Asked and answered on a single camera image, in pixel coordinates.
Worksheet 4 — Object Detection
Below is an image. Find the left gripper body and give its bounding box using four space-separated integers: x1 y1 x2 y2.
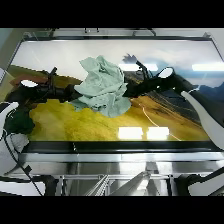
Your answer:
63 83 83 102

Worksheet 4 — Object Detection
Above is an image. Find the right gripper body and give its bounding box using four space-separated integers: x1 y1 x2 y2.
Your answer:
122 82 141 99

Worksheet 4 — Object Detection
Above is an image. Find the pale green shirt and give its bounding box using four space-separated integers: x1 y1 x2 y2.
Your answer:
69 55 133 119

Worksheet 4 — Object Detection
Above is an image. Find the dark green garment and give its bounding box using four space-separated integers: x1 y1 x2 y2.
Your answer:
3 108 36 136

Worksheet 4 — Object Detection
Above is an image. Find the white garment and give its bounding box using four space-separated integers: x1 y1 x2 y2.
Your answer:
10 132 31 154

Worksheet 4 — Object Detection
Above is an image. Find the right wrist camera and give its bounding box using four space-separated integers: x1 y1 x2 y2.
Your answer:
134 60 152 82

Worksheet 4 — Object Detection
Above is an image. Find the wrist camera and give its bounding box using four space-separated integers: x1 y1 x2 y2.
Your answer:
134 60 152 82
46 66 59 90

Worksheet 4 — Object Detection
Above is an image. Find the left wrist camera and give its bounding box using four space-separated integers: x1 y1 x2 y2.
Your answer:
46 66 59 90

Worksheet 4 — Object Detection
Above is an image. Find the black cable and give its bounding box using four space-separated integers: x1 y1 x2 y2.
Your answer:
2 131 45 197

